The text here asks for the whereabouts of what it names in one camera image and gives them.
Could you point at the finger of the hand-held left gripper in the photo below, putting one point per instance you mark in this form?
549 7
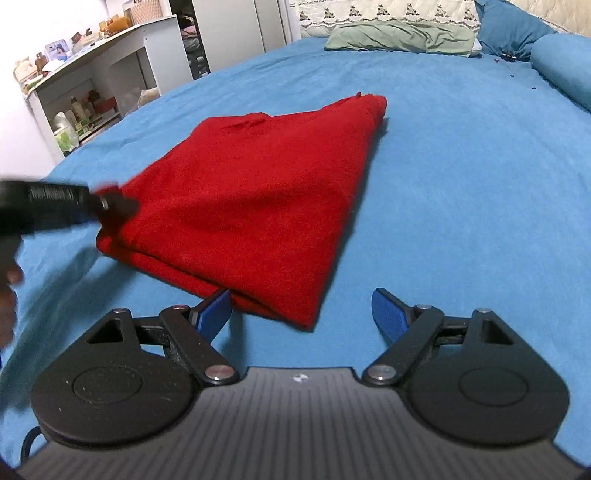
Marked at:
115 207

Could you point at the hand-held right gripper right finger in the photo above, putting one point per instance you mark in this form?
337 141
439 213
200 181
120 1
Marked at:
390 314

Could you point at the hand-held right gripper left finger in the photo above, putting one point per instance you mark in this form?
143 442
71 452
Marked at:
214 311

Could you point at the red knit sweater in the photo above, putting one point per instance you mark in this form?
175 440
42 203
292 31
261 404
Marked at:
258 198

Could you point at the person's left hand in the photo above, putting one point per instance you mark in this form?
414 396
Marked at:
8 300

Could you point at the white bag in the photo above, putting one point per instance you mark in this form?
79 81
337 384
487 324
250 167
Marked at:
148 98

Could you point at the white desk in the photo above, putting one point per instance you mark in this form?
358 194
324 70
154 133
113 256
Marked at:
134 50

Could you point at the woven basket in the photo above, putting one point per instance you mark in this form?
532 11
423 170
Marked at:
150 11

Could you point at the white wardrobe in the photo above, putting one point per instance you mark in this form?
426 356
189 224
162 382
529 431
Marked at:
231 32

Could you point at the green pillow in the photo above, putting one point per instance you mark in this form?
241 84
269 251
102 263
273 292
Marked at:
397 37

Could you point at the white embroidered pillow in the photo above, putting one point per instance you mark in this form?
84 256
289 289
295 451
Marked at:
392 11

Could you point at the blue duvet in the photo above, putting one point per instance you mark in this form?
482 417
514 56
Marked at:
568 64

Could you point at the blue pillow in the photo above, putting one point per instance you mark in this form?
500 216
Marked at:
503 27

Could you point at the cream padded headboard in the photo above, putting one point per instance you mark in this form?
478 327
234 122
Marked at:
554 14

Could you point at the picture frame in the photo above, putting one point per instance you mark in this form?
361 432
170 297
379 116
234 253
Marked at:
57 51

